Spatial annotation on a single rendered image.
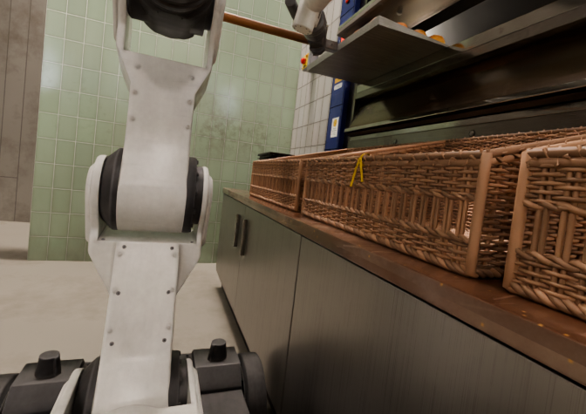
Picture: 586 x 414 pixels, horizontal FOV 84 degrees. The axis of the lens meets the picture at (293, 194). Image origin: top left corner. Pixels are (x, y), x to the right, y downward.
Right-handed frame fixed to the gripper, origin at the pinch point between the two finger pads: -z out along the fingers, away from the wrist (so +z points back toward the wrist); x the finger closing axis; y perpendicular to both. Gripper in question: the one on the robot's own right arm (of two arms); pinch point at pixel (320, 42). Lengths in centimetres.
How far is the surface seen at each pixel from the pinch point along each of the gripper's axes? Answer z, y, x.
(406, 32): 11.2, 30.2, 1.5
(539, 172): 85, 42, 49
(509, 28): 20, 57, 4
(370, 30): 13.8, 18.8, 1.8
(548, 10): 28, 63, 4
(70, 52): -38, -160, -9
